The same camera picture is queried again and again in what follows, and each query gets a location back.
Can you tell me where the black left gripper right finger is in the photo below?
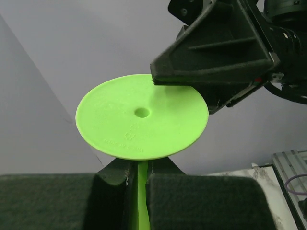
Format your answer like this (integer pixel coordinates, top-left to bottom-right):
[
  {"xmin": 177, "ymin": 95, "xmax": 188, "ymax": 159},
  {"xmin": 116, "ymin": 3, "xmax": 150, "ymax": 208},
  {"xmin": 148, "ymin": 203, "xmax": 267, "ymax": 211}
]
[{"xmin": 146, "ymin": 157, "xmax": 277, "ymax": 230}]

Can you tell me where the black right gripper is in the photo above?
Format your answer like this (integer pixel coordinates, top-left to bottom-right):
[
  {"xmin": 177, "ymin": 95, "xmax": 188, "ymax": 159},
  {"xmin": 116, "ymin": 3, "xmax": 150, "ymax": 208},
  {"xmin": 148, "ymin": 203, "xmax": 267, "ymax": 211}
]
[{"xmin": 149, "ymin": 0, "xmax": 307, "ymax": 115}]

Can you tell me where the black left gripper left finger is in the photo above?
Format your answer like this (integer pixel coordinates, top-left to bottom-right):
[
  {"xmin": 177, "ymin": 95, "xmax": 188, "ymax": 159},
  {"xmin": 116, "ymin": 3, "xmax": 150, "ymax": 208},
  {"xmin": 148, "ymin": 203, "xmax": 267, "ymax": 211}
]
[{"xmin": 0, "ymin": 159, "xmax": 135, "ymax": 230}]

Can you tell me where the green plastic goblet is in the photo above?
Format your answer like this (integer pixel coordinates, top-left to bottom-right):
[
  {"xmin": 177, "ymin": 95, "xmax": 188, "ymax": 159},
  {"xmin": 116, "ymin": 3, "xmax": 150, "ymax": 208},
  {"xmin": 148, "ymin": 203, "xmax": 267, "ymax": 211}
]
[{"xmin": 75, "ymin": 74, "xmax": 209, "ymax": 230}]

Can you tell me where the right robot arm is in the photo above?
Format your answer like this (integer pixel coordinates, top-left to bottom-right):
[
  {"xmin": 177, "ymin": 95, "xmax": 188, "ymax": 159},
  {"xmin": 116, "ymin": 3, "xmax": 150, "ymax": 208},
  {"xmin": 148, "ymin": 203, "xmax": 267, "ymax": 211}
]
[{"xmin": 150, "ymin": 0, "xmax": 307, "ymax": 114}]

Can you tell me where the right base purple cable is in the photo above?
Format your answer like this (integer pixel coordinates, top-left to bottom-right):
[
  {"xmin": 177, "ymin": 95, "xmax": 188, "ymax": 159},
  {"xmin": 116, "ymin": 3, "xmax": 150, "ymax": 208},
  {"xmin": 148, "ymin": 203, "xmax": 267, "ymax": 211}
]
[{"xmin": 284, "ymin": 174, "xmax": 307, "ymax": 196}]

